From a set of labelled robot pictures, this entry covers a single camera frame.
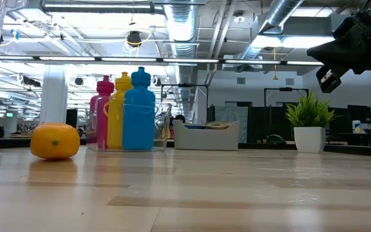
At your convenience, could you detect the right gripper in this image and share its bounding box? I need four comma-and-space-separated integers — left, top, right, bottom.
307, 0, 371, 93

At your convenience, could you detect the blue squeeze bottle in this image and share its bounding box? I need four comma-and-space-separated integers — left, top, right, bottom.
122, 66, 157, 151

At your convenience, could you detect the yellow squeeze bottle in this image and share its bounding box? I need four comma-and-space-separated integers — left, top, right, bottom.
103, 72, 133, 151

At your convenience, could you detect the pink squeeze bottle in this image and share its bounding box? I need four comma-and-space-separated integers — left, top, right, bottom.
89, 75, 115, 151

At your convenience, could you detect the black computer monitor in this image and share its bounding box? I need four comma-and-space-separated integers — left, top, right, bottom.
347, 104, 371, 125

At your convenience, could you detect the black metal stand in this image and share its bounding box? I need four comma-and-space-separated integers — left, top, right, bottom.
263, 86, 309, 142

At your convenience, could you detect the green plant in white pot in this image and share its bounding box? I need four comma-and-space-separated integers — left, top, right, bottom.
284, 90, 337, 154

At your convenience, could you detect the black partition panel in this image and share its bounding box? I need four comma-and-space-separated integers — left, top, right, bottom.
248, 102, 298, 144

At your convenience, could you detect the ceiling light bar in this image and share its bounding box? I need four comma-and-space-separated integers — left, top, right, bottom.
0, 55, 325, 66

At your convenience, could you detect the grey plastic bin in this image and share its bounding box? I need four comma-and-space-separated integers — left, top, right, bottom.
173, 119, 241, 151

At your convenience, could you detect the small clear plastic bin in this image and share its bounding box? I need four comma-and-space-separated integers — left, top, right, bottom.
87, 95, 173, 152

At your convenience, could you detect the black ceiling-mounted device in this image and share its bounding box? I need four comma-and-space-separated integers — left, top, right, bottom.
126, 30, 143, 48

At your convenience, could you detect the white round pillar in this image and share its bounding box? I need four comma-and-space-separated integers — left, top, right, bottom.
39, 66, 68, 125

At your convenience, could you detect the yellow starfruit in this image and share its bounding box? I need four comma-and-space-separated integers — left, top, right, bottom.
30, 122, 81, 160

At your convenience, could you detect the yellow hanging cord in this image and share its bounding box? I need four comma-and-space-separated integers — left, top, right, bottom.
272, 47, 279, 81

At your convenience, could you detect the black aluminium table frame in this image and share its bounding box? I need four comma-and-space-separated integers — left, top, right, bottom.
0, 137, 371, 159

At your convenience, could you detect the silver ventilation duct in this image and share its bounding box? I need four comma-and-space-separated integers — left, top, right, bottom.
164, 3, 202, 120

